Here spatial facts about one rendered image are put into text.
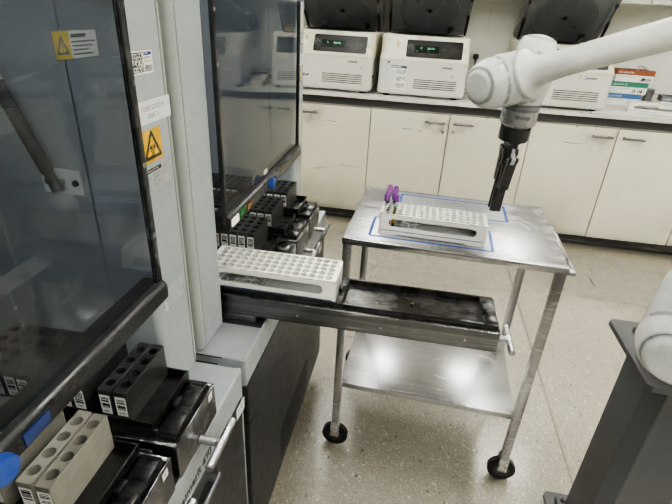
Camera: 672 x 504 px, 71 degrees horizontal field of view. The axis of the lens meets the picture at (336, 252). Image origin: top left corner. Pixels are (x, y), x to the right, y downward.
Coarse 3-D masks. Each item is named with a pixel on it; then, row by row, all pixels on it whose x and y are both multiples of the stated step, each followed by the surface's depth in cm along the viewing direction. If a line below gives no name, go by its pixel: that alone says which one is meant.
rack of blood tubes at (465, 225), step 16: (400, 208) 136; (416, 208) 137; (432, 208) 138; (384, 224) 133; (400, 224) 138; (416, 224) 135; (432, 224) 140; (448, 224) 129; (464, 224) 128; (480, 224) 129; (448, 240) 131; (480, 240) 129
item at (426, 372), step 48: (384, 192) 165; (384, 240) 130; (432, 240) 132; (528, 240) 135; (384, 336) 180; (336, 384) 156; (384, 384) 157; (432, 384) 158; (480, 384) 159; (528, 384) 139; (336, 432) 165
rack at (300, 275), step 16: (224, 256) 108; (240, 256) 109; (256, 256) 110; (272, 256) 109; (288, 256) 111; (304, 256) 110; (224, 272) 109; (240, 272) 104; (256, 272) 103; (272, 272) 103; (288, 272) 104; (304, 272) 104; (320, 272) 105; (336, 272) 104; (256, 288) 105; (272, 288) 104; (288, 288) 108; (304, 288) 108; (320, 288) 109; (336, 288) 102
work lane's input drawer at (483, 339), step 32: (224, 288) 106; (352, 288) 110; (384, 288) 111; (416, 288) 109; (288, 320) 105; (320, 320) 104; (352, 320) 102; (384, 320) 101; (416, 320) 100; (448, 320) 99; (480, 320) 101; (512, 352) 100
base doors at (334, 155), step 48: (336, 144) 326; (384, 144) 320; (432, 144) 313; (480, 144) 309; (528, 144) 304; (624, 144) 293; (336, 192) 342; (432, 192) 328; (480, 192) 323; (528, 192) 317; (576, 192) 312; (624, 192) 306; (624, 240) 320
